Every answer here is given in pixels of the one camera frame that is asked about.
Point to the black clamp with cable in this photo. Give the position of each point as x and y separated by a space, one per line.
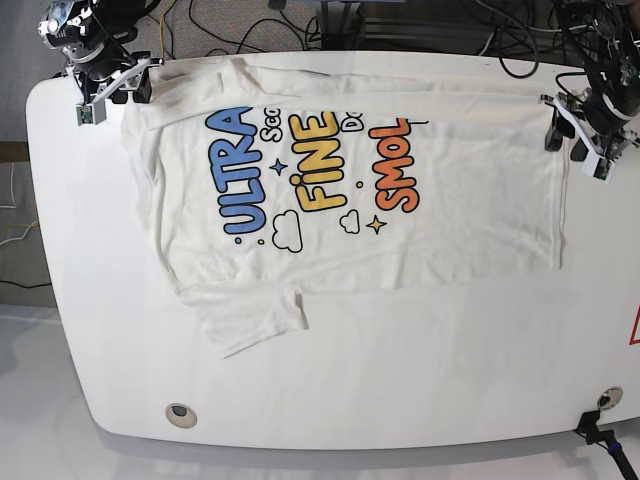
590 432

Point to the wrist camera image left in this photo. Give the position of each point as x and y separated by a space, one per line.
92 113

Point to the black aluminium frame stand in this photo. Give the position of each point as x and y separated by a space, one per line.
341 24

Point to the left table cable grommet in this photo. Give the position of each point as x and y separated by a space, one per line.
181 416

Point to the table cable grommet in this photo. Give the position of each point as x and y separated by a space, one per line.
181 416
610 398

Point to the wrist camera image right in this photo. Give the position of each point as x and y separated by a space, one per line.
599 168

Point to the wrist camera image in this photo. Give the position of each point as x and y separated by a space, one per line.
92 113
599 168

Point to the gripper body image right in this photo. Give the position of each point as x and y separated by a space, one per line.
595 121

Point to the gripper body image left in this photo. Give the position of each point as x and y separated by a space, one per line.
101 70

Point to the white printed T-shirt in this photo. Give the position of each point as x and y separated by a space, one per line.
257 187

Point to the right table cable grommet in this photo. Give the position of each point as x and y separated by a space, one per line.
610 398

